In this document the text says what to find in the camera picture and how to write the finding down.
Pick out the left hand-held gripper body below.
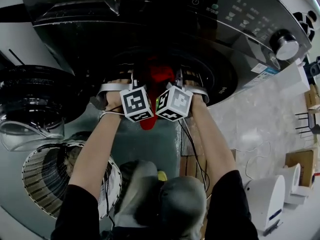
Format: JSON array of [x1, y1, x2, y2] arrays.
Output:
[[119, 68, 155, 124]]

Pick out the white slotted laundry basket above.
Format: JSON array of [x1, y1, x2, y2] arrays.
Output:
[[21, 141, 123, 221]]

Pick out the person's left hand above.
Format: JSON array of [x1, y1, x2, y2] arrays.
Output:
[[99, 69, 135, 112]]

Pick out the brown cardboard box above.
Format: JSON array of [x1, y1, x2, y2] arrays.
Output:
[[304, 83, 320, 110], [284, 150, 317, 187]]

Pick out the white floor cable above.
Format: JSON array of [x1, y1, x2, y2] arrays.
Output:
[[245, 140, 273, 179]]

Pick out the red garment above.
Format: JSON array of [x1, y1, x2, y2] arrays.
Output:
[[138, 56, 176, 131]]

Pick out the black washing machine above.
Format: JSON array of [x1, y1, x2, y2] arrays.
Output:
[[18, 0, 315, 108]]

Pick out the person's left forearm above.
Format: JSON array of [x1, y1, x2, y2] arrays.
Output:
[[66, 107, 126, 193]]

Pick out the white toilet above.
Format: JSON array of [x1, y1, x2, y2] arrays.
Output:
[[243, 175, 286, 235], [282, 162, 310, 205]]

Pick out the large white black machine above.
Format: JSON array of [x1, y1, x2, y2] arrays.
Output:
[[0, 0, 76, 78]]

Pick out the person's grey jeans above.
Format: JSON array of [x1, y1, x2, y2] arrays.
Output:
[[113, 158, 209, 240]]

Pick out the person's right hand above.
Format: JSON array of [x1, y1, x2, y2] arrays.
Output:
[[181, 69, 210, 103]]

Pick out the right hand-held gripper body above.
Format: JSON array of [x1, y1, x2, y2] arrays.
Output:
[[154, 68, 194, 123]]

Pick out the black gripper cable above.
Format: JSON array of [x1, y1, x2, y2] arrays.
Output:
[[178, 119, 210, 193]]

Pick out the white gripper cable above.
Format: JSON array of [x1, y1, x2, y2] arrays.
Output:
[[99, 110, 126, 118]]

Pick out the person's black printed t-shirt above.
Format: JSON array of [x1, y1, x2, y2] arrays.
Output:
[[51, 170, 260, 240]]

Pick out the black metal chair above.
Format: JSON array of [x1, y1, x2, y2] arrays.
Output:
[[294, 110, 320, 140]]

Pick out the round washer door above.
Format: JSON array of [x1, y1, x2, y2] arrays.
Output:
[[0, 64, 84, 153]]

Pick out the black white robot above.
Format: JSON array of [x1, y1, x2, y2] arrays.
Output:
[[292, 9, 319, 43]]

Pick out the person's right forearm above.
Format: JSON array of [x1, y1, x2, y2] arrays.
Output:
[[190, 95, 239, 185]]

